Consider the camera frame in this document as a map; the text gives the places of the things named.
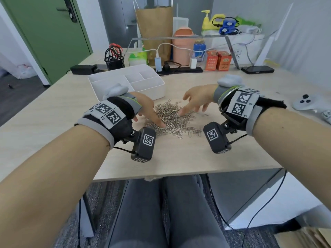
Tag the person's left hand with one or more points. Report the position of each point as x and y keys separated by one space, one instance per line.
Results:
x=146 y=103

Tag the person's right hand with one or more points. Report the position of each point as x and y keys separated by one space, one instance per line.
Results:
x=201 y=96

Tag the person's left fingers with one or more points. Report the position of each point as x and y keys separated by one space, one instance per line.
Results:
x=157 y=119

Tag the person's right fingers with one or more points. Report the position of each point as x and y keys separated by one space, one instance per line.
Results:
x=190 y=109

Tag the person's right forearm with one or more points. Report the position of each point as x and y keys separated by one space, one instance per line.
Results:
x=292 y=147

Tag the person's left forearm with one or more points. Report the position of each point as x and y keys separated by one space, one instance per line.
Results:
x=46 y=183

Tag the pile of metal paper clips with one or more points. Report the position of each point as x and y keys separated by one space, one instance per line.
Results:
x=173 y=120

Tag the black power strip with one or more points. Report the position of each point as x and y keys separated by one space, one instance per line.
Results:
x=181 y=70

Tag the white charger plug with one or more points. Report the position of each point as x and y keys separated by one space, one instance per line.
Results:
x=193 y=63

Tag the white divided organizer tray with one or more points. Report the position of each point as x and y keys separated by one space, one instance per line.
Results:
x=121 y=81

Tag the orange cardboard box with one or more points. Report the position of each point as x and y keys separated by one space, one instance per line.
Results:
x=211 y=60
x=223 y=60

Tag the light blue charger plug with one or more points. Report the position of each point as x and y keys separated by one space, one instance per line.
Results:
x=157 y=63

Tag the blue lidded jar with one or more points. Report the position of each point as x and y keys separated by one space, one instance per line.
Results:
x=199 y=49

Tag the pink desktop trash bin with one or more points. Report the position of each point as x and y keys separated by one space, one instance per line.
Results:
x=183 y=47

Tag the green tissue pack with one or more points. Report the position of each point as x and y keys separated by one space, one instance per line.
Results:
x=137 y=58

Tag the black mesh pen holder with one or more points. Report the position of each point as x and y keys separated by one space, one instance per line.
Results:
x=113 y=63

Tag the clear acrylic shelf riser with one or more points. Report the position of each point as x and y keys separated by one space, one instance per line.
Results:
x=181 y=38

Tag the black smartphone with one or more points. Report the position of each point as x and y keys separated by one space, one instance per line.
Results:
x=257 y=69

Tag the white plastic container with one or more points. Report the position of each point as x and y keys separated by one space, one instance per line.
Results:
x=180 y=23

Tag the black power adapter brick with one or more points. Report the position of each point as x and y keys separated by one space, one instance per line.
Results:
x=84 y=69

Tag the yellow pump bottle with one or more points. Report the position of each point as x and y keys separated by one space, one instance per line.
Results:
x=206 y=20

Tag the brown paper bag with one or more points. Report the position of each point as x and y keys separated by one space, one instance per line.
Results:
x=155 y=25

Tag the person's left leg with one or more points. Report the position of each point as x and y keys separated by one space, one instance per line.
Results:
x=139 y=216

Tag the person's leg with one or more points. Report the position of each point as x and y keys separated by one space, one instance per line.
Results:
x=139 y=216
x=194 y=216

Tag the white power adapter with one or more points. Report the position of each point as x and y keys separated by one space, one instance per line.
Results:
x=249 y=29

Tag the person's right leg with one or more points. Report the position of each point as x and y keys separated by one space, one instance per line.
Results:
x=194 y=216

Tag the white folded desk lamp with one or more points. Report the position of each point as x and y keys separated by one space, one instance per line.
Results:
x=274 y=36

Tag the white game controller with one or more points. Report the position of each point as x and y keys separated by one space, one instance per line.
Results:
x=310 y=103

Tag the green door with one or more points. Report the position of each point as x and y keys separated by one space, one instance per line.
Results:
x=46 y=33

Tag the white plastic bag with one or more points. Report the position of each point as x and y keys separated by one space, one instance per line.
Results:
x=24 y=71

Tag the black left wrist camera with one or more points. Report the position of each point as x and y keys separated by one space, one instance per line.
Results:
x=144 y=147

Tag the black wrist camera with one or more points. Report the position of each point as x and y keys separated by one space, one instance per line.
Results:
x=216 y=138
x=144 y=147

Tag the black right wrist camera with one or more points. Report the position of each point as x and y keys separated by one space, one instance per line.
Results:
x=216 y=138

